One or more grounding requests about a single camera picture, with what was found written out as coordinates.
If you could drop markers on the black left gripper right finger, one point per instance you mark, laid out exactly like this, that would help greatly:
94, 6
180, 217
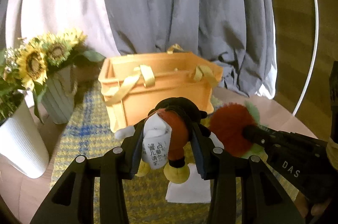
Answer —
264, 200

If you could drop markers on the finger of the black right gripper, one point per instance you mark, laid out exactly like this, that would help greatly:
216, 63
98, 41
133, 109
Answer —
263, 136

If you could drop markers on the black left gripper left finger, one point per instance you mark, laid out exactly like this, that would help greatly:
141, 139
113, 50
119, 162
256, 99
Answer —
71, 199

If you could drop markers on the red fluffy strawberry plush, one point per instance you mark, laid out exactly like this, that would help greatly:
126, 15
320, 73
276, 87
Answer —
227, 124

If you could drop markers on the Mickey Mouse plush toy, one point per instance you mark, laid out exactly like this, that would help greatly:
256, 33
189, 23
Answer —
165, 133

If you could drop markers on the person's right hand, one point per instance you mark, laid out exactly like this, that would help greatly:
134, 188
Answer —
304, 207

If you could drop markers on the white ribbed plant pot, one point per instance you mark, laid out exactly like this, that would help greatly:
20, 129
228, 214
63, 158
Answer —
22, 145

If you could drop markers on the grey-green ribbed vase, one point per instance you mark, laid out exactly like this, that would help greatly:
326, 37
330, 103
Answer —
59, 99

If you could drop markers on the green leafy potted plant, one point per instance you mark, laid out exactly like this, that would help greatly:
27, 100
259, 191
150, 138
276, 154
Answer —
12, 90

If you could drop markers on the orange plastic storage basket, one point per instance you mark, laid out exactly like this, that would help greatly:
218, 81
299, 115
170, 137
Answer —
132, 85

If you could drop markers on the grey curtain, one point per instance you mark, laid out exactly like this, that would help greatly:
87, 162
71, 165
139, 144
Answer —
238, 35

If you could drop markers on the artificial sunflower bouquet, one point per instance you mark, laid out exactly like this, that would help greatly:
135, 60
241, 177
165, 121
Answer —
42, 56

